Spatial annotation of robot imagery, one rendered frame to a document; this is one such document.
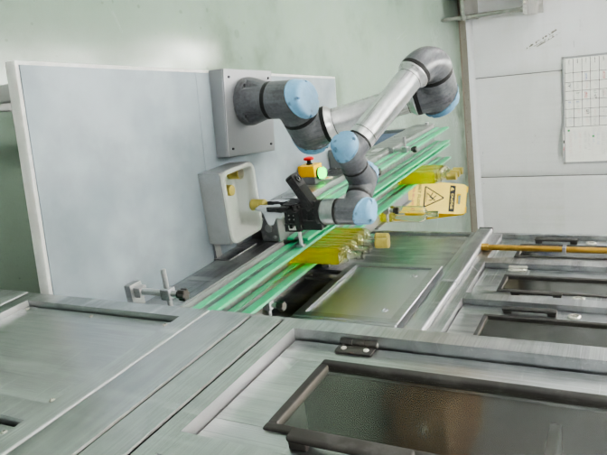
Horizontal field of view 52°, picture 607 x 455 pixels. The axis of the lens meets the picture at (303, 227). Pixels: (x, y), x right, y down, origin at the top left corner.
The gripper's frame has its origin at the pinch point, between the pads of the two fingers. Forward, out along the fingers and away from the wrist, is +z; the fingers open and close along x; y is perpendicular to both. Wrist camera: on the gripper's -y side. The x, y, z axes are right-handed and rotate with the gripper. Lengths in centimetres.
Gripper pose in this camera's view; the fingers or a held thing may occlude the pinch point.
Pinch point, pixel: (262, 204)
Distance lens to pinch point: 186.7
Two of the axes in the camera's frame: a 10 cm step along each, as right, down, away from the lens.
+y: 1.5, 9.5, 2.9
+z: -8.8, -0.1, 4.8
